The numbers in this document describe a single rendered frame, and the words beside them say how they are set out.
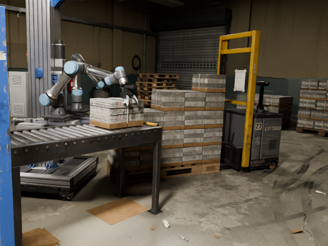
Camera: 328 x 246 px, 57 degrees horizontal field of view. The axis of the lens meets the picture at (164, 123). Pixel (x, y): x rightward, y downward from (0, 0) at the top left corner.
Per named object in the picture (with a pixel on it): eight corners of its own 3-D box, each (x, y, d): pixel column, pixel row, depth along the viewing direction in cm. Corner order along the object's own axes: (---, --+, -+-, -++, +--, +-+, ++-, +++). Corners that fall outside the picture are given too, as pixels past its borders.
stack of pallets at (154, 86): (158, 108, 1139) (159, 73, 1119) (178, 111, 1081) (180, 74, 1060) (133, 111, 1036) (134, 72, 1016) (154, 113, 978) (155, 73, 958)
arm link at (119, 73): (117, 71, 262) (125, 67, 259) (121, 82, 260) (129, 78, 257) (112, 69, 255) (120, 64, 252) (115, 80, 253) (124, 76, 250)
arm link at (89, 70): (79, 72, 290) (124, 86, 277) (72, 72, 280) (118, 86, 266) (81, 60, 288) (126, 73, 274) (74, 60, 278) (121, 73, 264)
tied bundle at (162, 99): (150, 108, 388) (151, 90, 385) (170, 107, 401) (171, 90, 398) (162, 111, 355) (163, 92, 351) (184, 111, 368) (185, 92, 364)
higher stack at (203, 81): (186, 165, 427) (191, 73, 407) (204, 163, 440) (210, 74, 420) (201, 174, 393) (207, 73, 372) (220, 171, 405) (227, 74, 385)
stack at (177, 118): (106, 174, 378) (107, 108, 364) (187, 165, 427) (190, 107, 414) (114, 184, 343) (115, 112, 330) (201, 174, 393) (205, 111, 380)
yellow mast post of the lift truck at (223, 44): (211, 153, 465) (219, 35, 437) (216, 152, 469) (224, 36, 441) (215, 154, 457) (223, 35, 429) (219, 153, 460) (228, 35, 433)
